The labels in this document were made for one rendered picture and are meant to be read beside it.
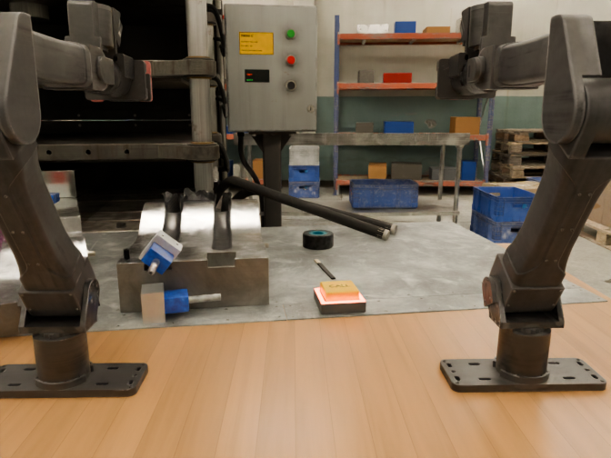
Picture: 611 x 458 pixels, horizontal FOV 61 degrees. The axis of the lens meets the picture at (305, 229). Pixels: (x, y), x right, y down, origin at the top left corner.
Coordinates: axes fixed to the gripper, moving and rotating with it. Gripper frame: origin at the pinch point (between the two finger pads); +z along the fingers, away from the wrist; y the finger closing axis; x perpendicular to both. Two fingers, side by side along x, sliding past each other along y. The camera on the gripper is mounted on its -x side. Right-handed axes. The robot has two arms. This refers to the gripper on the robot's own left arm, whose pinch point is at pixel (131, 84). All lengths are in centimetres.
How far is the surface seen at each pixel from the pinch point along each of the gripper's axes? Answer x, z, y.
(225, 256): 31.3, -7.2, -17.5
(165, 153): 15, 64, 10
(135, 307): 38.8, -13.3, -2.4
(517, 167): 55, 535, -308
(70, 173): 21, 62, 39
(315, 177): 69, 563, -58
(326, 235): 35, 27, -38
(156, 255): 28.7, -16.4, -7.4
